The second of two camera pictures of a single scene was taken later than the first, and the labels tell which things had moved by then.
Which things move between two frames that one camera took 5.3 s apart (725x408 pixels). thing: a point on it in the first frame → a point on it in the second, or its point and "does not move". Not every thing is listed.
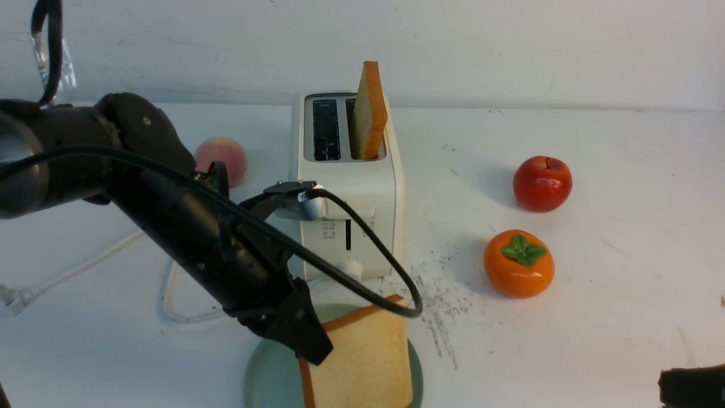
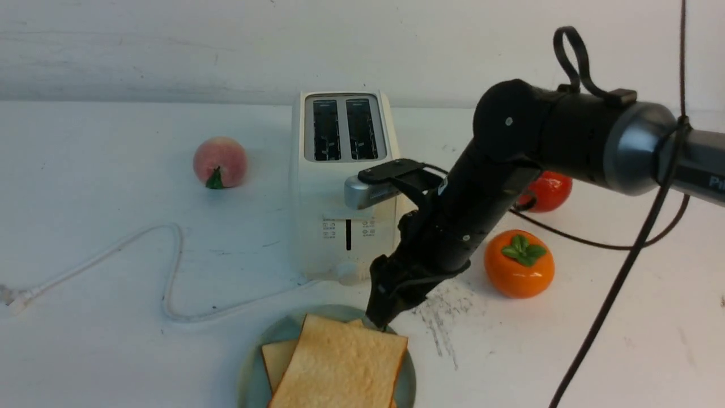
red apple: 541,183 does not move
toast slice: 370,364 → 276,356
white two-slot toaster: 340,245 does not move
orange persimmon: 519,264 does not move
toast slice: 370,113 → 336,363
